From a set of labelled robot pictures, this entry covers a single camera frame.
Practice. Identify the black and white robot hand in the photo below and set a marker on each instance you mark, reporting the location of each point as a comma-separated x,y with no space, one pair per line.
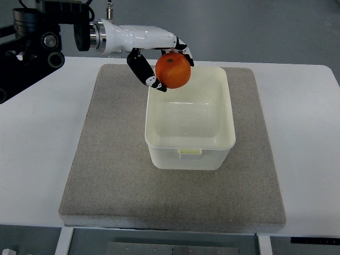
109,38

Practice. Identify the orange fruit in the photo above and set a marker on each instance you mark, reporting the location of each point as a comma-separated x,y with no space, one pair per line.
173,70

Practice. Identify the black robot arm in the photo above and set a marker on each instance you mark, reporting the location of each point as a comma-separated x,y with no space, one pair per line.
36,50

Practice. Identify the white plastic box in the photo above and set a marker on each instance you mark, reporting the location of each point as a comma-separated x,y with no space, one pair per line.
191,127

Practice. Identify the grey felt mat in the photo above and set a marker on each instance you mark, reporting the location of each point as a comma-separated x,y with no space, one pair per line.
113,183

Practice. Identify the white table leg left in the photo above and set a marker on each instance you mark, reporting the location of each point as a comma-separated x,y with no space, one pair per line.
64,241

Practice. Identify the white table leg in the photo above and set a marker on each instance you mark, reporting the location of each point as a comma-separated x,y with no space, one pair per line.
64,241
265,245

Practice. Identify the grey metal plate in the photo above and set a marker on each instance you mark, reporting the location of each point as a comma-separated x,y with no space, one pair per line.
146,248

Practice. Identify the small white block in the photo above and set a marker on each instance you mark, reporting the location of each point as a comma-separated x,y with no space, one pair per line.
8,252

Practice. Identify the white table leg right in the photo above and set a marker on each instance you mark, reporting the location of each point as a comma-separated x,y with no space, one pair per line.
265,245

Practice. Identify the black strip at table edge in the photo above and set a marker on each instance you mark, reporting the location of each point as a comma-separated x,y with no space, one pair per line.
315,240

